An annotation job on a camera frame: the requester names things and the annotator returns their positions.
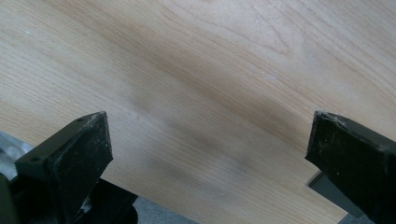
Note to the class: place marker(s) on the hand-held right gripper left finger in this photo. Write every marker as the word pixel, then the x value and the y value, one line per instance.
pixel 73 155

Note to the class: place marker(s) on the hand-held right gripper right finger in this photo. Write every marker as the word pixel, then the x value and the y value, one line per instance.
pixel 351 155

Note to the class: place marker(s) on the grey metal object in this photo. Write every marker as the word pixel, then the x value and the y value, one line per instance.
pixel 9 152

